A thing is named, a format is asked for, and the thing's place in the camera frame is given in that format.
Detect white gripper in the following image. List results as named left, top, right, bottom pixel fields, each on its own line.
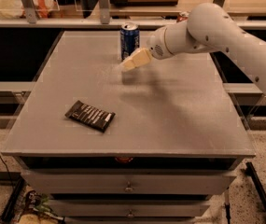
left=120, top=27, right=174, bottom=72

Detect blue pepsi can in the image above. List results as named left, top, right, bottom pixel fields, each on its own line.
left=120, top=22, right=140, bottom=61

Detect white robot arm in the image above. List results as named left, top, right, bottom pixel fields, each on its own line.
left=120, top=3, right=266, bottom=95

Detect orange soda can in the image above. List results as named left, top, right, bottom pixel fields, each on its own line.
left=176, top=11, right=189, bottom=22

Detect black rxbar chocolate bar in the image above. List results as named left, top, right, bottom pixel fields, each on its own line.
left=65, top=101, right=115, bottom=133

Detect grey drawer cabinet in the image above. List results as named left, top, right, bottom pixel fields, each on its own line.
left=4, top=31, right=255, bottom=224

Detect red object in drawer gap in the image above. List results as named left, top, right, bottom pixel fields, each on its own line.
left=115, top=157, right=133, bottom=163

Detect white and orange plastic bag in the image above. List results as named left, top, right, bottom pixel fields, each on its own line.
left=0, top=0, right=58, bottom=19

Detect top grey drawer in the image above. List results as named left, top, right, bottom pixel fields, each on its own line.
left=21, top=170, right=235, bottom=195

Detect grey drawer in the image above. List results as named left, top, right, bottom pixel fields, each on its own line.
left=49, top=200, right=209, bottom=217
left=21, top=170, right=235, bottom=195

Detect snack bags on floor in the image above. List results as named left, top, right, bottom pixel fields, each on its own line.
left=17, top=190, right=65, bottom=224

